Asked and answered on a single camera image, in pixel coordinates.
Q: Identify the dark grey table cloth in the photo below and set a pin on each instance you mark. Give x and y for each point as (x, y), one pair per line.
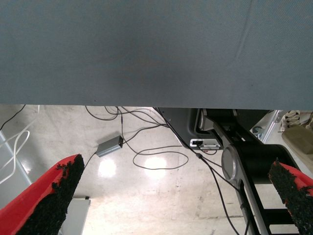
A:
(146, 49)

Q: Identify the black grey robot torso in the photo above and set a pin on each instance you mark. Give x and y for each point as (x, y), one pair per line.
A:
(256, 156)

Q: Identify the beige canvas bag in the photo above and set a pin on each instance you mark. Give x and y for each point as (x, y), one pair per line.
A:
(299, 137)

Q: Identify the aluminium frame with caster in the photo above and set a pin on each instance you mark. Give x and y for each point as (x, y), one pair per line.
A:
(270, 124)

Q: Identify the grey power adapter box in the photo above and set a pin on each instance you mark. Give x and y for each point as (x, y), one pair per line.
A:
(108, 146)

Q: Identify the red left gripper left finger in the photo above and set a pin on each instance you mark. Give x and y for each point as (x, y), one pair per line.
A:
(29, 203)

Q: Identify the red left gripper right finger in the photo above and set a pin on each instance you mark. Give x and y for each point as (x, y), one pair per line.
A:
(296, 195)

